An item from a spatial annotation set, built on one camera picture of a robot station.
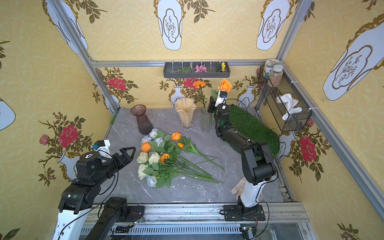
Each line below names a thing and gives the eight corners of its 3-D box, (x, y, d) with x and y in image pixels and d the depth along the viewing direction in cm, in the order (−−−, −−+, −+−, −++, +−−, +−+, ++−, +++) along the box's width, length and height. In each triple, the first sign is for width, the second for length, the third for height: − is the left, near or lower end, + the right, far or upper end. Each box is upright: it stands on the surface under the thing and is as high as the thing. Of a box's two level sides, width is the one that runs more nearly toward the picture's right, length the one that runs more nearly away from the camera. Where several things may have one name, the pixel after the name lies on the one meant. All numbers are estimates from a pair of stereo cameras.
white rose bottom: (146, 188, 83) (144, 185, 79) (148, 178, 86) (146, 175, 83) (155, 188, 83) (154, 185, 79) (157, 178, 86) (155, 175, 83)
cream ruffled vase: (181, 134, 108) (178, 113, 90) (177, 120, 116) (174, 98, 99) (197, 131, 109) (197, 109, 92) (193, 118, 118) (192, 95, 100)
